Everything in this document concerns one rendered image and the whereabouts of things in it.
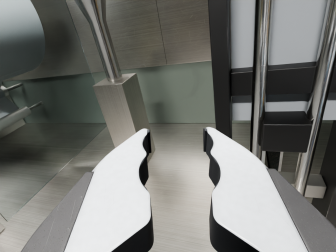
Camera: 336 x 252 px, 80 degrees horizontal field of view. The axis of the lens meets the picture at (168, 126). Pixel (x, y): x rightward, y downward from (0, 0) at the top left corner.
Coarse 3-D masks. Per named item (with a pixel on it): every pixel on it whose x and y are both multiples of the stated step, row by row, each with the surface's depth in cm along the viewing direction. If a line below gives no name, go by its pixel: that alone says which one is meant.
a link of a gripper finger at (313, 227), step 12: (276, 180) 8; (288, 192) 8; (288, 204) 7; (300, 204) 7; (300, 216) 7; (312, 216) 7; (324, 216) 7; (300, 228) 6; (312, 228) 6; (324, 228) 6; (312, 240) 6; (324, 240) 6
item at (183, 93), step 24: (96, 72) 82; (144, 72) 76; (168, 72) 73; (192, 72) 70; (144, 96) 81; (168, 96) 78; (192, 96) 75; (168, 120) 84; (192, 120) 80; (240, 120) 74
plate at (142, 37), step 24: (72, 0) 69; (120, 0) 65; (144, 0) 63; (168, 0) 61; (192, 0) 59; (120, 24) 69; (144, 24) 66; (168, 24) 64; (192, 24) 62; (96, 48) 76; (120, 48) 73; (144, 48) 71; (168, 48) 68; (192, 48) 66
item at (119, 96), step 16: (80, 0) 43; (96, 0) 44; (96, 16) 45; (96, 32) 47; (112, 48) 50; (112, 64) 51; (112, 80) 53; (128, 80) 53; (96, 96) 54; (112, 96) 52; (128, 96) 53; (112, 112) 55; (128, 112) 54; (144, 112) 62; (112, 128) 58; (128, 128) 57
